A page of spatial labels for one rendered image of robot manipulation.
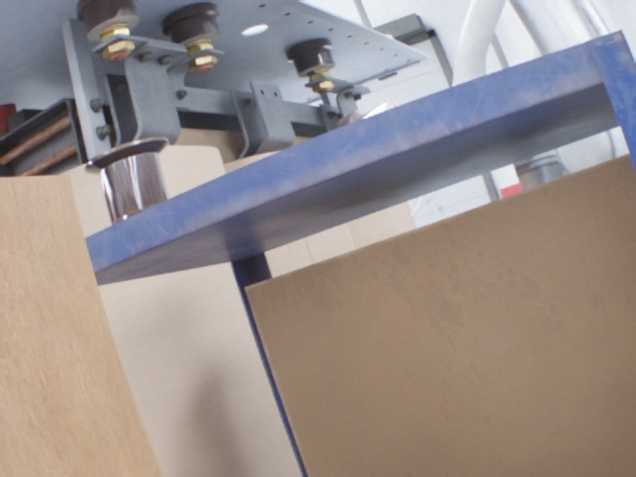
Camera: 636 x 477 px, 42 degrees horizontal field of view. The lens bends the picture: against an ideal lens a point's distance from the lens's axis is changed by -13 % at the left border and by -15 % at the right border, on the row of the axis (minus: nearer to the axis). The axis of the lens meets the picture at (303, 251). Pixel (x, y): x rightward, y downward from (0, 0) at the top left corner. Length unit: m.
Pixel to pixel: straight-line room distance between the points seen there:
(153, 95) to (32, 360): 0.97
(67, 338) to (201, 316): 0.75
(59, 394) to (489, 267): 0.38
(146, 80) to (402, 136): 0.82
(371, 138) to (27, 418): 0.36
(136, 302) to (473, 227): 0.64
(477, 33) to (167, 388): 0.75
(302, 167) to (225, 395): 0.63
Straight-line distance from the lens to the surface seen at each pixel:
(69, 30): 1.48
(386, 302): 0.79
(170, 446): 1.29
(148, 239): 0.82
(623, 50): 0.67
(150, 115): 1.44
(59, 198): 0.62
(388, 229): 2.12
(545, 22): 1.32
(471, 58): 1.49
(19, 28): 1.45
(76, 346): 0.59
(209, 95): 1.76
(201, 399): 1.30
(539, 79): 0.68
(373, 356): 0.81
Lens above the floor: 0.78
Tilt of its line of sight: 4 degrees up
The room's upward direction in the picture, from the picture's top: 18 degrees counter-clockwise
